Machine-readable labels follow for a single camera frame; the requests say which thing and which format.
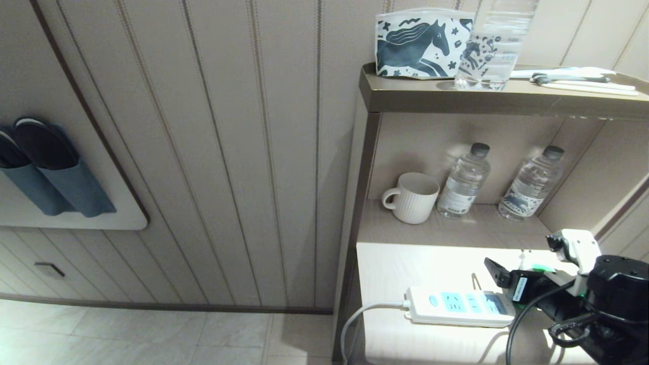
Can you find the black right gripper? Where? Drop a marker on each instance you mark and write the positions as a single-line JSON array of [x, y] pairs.
[[537, 286]]

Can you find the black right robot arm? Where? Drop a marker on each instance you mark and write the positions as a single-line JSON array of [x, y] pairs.
[[618, 289]]

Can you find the white blue power strip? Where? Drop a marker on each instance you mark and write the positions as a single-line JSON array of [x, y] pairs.
[[456, 306]]

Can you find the small bottle horse print label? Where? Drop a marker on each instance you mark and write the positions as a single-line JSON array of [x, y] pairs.
[[530, 187]]

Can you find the small bottle plain white label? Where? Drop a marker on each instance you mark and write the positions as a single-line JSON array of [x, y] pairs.
[[462, 187]]

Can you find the white ribbed ceramic mug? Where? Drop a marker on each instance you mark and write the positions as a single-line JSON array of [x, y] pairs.
[[415, 203]]

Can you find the beige brown shelf unit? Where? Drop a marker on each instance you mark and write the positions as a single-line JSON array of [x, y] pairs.
[[456, 99]]

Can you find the long white wrapped stick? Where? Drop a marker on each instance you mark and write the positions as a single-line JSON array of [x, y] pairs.
[[590, 89]]

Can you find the white wrapped toiletry packet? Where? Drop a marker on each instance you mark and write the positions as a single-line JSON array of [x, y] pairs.
[[575, 71]]

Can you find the large clear water bottle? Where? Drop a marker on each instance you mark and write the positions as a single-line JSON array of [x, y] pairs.
[[497, 50]]

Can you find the horse print white pouch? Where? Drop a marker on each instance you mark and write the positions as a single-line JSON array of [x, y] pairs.
[[408, 48]]

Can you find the blue slippers in holder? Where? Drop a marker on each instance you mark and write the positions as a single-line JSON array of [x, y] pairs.
[[75, 191]]

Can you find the dark grey slipper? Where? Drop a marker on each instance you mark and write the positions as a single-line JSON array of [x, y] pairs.
[[44, 143], [9, 151]]

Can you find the grey wall socket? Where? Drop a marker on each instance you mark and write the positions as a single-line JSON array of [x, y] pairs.
[[49, 270]]

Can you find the white rounded wall board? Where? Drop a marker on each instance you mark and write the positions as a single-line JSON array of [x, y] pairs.
[[20, 76]]

